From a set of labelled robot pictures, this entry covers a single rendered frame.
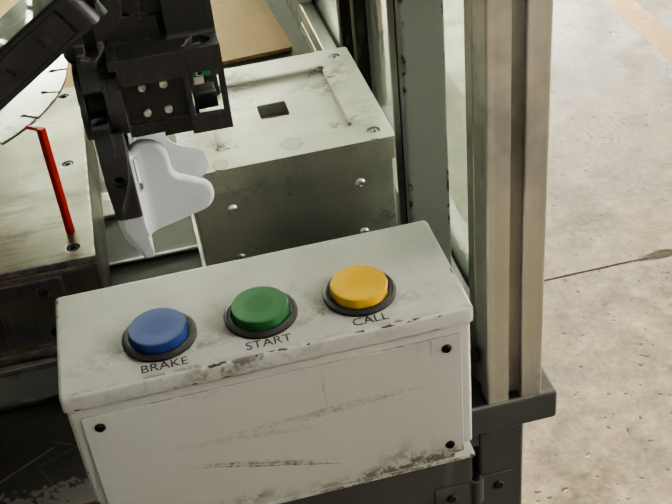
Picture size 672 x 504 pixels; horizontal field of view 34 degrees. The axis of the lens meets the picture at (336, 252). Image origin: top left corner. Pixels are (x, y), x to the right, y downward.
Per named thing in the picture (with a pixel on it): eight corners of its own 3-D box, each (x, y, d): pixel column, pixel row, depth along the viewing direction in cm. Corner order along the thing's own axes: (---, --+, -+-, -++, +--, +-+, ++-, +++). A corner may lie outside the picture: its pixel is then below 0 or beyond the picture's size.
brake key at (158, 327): (187, 323, 76) (182, 301, 75) (195, 360, 73) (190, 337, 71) (131, 335, 75) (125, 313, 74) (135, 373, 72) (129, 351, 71)
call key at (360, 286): (380, 281, 78) (378, 259, 76) (395, 315, 74) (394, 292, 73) (326, 293, 77) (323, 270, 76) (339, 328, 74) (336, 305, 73)
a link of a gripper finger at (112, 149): (145, 230, 63) (112, 96, 57) (118, 235, 63) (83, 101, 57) (139, 187, 66) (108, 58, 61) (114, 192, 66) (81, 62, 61)
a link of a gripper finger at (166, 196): (228, 266, 67) (204, 139, 62) (133, 285, 67) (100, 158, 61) (222, 238, 70) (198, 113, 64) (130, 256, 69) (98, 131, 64)
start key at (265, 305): (285, 302, 77) (282, 279, 76) (296, 337, 74) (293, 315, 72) (230, 314, 76) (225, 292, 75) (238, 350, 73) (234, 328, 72)
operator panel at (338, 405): (433, 364, 91) (426, 218, 82) (476, 458, 82) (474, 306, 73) (99, 441, 87) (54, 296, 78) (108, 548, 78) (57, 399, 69)
